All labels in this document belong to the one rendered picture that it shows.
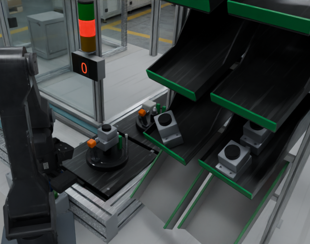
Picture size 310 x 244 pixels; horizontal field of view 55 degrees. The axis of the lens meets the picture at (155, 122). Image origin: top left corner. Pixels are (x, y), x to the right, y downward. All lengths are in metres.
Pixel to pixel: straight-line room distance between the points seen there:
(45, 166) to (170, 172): 0.32
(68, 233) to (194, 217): 0.30
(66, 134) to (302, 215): 0.89
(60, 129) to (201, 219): 0.71
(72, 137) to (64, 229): 0.55
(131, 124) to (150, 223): 0.39
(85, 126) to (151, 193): 0.48
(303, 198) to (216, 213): 0.48
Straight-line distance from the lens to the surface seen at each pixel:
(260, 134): 0.62
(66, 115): 1.27
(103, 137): 0.92
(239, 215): 0.75
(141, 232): 0.94
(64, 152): 0.83
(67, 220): 0.72
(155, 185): 0.82
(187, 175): 0.78
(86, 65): 1.03
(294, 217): 1.10
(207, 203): 0.77
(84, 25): 0.99
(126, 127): 1.13
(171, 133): 0.66
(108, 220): 0.84
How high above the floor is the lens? 1.62
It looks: 33 degrees down
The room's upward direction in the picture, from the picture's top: 4 degrees clockwise
